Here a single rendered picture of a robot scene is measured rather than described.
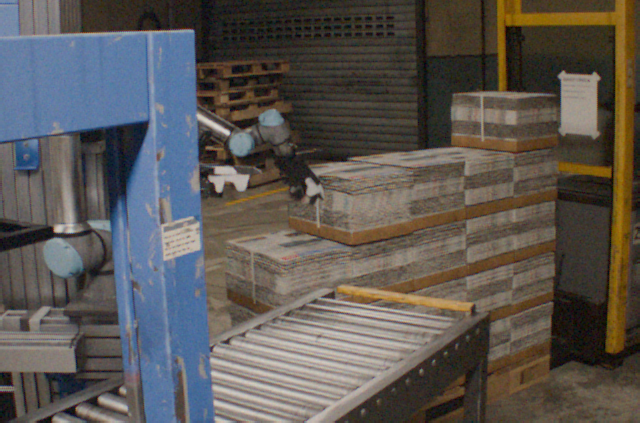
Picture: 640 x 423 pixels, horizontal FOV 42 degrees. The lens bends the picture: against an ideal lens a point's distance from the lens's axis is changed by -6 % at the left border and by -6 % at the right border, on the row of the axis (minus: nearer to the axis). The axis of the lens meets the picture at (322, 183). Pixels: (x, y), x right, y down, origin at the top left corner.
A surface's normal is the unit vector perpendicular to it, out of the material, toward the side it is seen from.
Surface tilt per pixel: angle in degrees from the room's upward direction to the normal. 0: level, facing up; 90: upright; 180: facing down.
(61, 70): 90
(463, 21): 90
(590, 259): 90
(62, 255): 98
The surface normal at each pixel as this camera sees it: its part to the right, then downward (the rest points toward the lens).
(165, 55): 0.84, 0.07
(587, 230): -0.79, 0.12
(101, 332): 0.01, 0.16
